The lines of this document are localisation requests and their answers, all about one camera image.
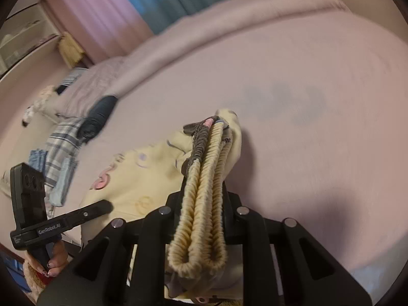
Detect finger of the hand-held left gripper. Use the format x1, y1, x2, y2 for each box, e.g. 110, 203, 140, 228
60, 199, 114, 228

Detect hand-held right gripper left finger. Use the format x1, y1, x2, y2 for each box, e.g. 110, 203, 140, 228
38, 178, 186, 306

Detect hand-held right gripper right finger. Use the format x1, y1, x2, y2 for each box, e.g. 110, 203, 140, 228
222, 182, 372, 306

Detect yellow cartoon print pants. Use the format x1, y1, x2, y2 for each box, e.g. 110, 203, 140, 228
80, 108, 243, 303

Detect dark grey folded pants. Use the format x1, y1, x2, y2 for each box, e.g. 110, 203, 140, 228
78, 95, 118, 144

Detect person's left hand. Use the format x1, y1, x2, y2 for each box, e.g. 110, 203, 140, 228
24, 240, 69, 278

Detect blue denim garment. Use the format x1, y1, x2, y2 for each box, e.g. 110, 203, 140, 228
29, 148, 48, 170

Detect light blue folded jeans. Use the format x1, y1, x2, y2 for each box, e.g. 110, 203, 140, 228
50, 156, 79, 206

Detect plaid pillow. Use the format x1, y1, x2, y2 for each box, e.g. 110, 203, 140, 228
44, 118, 86, 212

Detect beige fuzzy plush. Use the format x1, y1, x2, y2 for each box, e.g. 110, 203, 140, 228
22, 255, 48, 295

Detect pink bed sheet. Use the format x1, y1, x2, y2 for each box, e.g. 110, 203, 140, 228
0, 9, 408, 303

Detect white plush toy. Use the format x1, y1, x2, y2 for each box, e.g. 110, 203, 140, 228
22, 84, 57, 125

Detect yellow cloth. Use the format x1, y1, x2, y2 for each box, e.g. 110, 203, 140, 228
59, 32, 86, 68

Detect white cabinet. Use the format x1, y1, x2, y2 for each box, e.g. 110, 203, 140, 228
0, 2, 61, 77

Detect pink quilt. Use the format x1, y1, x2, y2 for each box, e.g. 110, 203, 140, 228
56, 0, 351, 120

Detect pink and blue curtain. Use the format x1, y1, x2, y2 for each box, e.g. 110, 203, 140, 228
43, 0, 307, 67

